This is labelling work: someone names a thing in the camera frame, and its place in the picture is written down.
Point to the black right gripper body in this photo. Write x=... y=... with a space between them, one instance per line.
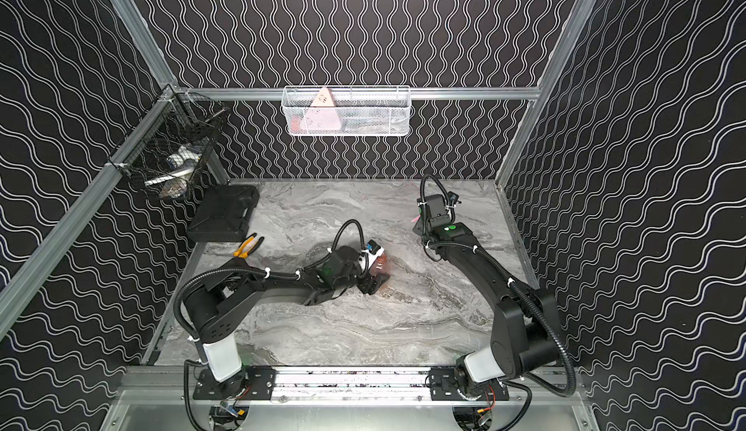
x=421 y=230

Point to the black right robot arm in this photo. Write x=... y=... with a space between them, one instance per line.
x=526 y=338

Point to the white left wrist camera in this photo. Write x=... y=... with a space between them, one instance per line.
x=371 y=252

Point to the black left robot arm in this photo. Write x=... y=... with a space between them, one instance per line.
x=211 y=306

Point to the black plastic case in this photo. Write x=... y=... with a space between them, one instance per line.
x=224 y=214

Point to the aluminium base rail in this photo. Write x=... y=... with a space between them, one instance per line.
x=394 y=386

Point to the black wire mesh basket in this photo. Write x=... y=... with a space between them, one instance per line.
x=191 y=120

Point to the white items in basket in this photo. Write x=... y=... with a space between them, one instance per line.
x=173 y=183

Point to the pink transparent spray bottle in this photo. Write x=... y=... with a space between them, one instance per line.
x=381 y=266

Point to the yellow handled pliers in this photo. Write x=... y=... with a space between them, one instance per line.
x=249 y=246

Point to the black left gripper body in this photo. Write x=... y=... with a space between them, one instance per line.
x=374 y=282

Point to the pink triangle card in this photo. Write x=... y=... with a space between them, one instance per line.
x=322 y=116

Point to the clear plastic wall basket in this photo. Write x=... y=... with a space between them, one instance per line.
x=365 y=110

